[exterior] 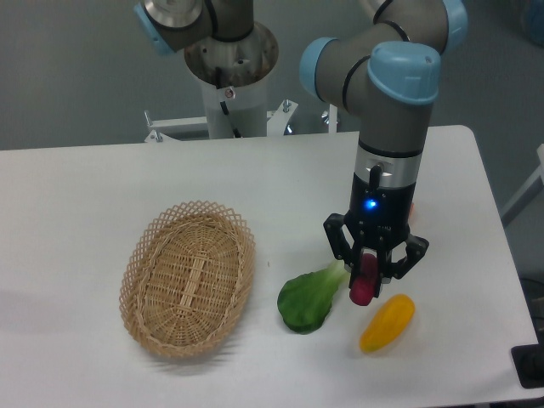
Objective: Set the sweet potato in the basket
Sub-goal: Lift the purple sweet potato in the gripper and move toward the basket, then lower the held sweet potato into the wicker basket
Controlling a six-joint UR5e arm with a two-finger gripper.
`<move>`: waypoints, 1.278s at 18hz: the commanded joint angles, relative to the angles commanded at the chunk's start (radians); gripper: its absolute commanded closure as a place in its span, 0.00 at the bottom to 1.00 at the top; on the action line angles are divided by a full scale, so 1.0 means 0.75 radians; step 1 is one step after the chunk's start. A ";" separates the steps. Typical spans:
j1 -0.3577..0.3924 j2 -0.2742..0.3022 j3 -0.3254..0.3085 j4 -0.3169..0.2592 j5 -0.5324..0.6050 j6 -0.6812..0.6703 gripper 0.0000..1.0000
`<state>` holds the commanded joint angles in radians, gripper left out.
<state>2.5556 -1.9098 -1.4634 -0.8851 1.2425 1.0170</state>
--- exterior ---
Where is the woven wicker basket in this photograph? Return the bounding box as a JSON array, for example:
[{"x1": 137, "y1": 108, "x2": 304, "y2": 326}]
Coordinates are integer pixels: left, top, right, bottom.
[{"x1": 119, "y1": 201, "x2": 256, "y2": 358}]

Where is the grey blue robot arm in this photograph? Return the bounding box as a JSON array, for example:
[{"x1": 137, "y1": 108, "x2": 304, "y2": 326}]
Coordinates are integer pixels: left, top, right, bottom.
[{"x1": 134, "y1": 1, "x2": 468, "y2": 306}]

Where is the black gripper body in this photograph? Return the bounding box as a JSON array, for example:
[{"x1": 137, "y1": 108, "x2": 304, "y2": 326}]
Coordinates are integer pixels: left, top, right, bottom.
[{"x1": 343, "y1": 174, "x2": 421, "y2": 255}]

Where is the white frame at right edge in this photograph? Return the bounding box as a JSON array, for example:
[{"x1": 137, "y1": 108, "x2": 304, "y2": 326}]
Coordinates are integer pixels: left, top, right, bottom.
[{"x1": 500, "y1": 144, "x2": 543, "y2": 228}]

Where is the black device at table edge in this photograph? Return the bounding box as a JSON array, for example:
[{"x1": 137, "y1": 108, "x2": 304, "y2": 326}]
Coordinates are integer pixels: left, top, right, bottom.
[{"x1": 511, "y1": 344, "x2": 543, "y2": 389}]

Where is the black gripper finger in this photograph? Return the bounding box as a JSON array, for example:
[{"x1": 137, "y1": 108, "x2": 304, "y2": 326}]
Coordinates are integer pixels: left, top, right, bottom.
[
  {"x1": 323, "y1": 213, "x2": 360, "y2": 288},
  {"x1": 374, "y1": 234, "x2": 429, "y2": 298}
]

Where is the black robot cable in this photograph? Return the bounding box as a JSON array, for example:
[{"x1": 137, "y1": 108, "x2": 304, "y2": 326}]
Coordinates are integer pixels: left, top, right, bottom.
[{"x1": 214, "y1": 65, "x2": 242, "y2": 139}]

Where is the yellow pepper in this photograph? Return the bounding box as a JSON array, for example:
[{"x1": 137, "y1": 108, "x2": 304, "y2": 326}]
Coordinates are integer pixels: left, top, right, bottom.
[{"x1": 359, "y1": 294, "x2": 416, "y2": 354}]

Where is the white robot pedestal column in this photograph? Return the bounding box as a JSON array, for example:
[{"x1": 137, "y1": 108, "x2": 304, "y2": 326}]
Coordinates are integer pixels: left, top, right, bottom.
[{"x1": 184, "y1": 22, "x2": 279, "y2": 117}]

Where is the white metal base frame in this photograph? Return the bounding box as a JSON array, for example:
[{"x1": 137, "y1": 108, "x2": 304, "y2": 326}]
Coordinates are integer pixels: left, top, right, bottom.
[{"x1": 143, "y1": 99, "x2": 343, "y2": 143}]

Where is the green lettuce leaf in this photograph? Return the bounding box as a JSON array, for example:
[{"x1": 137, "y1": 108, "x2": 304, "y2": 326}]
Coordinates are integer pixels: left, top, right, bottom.
[{"x1": 276, "y1": 260, "x2": 349, "y2": 334}]

